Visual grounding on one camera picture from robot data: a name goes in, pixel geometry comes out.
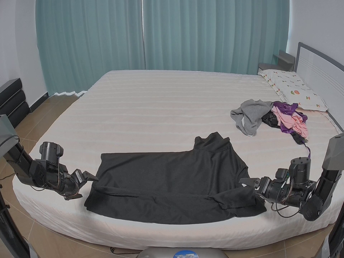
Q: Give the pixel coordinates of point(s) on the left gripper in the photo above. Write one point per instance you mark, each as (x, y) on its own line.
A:
(72, 183)

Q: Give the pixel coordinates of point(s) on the grey bedside table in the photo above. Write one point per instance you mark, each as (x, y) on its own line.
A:
(285, 59)

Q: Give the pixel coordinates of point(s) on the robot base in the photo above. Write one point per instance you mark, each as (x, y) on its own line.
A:
(161, 254)

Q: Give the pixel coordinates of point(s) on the black dressing table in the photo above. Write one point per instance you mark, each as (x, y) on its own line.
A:
(12, 101)

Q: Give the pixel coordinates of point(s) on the pile of clothes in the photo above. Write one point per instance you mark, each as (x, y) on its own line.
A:
(293, 122)

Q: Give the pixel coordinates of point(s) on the bed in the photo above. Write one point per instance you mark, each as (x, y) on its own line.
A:
(161, 111)

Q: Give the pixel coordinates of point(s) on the grey garment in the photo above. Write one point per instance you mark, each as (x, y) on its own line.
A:
(254, 114)

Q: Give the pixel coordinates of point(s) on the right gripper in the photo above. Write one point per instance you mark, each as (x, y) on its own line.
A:
(270, 192)

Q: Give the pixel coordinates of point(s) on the black T-shirt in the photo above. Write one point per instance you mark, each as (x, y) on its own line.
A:
(166, 176)

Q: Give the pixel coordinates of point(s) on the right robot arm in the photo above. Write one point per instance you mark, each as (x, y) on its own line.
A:
(332, 154)

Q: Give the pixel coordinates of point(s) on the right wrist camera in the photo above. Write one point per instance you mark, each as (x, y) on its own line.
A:
(282, 174)

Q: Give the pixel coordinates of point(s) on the blue-green curtain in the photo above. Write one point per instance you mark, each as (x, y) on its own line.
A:
(215, 28)
(91, 36)

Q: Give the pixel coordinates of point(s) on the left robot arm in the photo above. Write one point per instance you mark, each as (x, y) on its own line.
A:
(27, 168)

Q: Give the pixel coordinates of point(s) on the white printed pillow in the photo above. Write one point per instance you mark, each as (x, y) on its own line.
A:
(293, 89)

